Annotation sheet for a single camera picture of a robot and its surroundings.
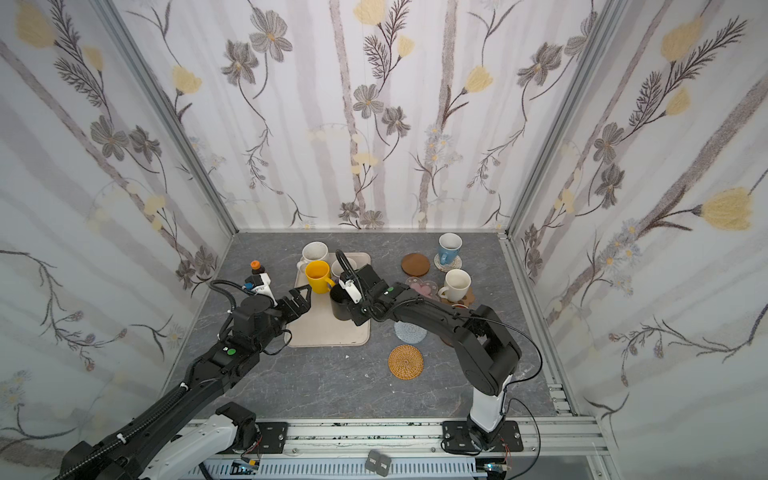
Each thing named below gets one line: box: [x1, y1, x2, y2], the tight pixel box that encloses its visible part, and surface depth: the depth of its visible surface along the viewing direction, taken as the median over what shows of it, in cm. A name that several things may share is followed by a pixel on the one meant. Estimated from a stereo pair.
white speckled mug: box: [297, 241, 329, 274], surface depth 106 cm
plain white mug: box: [438, 268, 472, 302], surface depth 96 cm
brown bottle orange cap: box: [250, 260, 265, 275], surface depth 101 cm
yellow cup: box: [305, 260, 336, 294], surface depth 98 cm
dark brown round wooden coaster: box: [401, 253, 430, 277], surface depth 113 cm
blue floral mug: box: [438, 232, 463, 265], surface depth 106 cm
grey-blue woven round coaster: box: [394, 320, 428, 344], surface depth 95 cm
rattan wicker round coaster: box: [388, 344, 424, 381], surface depth 88 cm
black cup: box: [330, 284, 352, 321], surface depth 90 cm
